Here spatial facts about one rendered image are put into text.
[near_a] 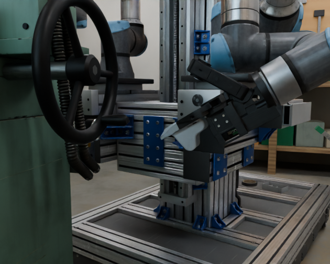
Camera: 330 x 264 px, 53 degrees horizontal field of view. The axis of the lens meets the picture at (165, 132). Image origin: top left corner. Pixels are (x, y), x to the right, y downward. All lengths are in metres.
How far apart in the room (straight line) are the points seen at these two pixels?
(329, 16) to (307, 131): 1.20
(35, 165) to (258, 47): 0.56
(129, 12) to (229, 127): 1.00
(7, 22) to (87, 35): 3.82
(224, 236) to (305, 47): 0.89
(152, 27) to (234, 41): 3.51
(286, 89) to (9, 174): 0.58
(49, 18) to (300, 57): 0.40
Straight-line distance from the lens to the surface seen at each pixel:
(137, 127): 1.22
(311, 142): 3.36
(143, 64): 4.14
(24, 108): 0.81
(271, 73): 0.57
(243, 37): 0.66
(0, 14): 0.77
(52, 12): 0.58
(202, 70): 0.59
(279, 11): 1.04
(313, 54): 0.57
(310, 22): 3.82
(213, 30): 1.08
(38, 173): 0.85
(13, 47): 0.71
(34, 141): 0.84
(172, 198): 1.32
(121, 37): 1.34
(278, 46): 0.66
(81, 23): 1.63
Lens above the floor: 0.77
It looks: 7 degrees down
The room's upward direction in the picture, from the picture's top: straight up
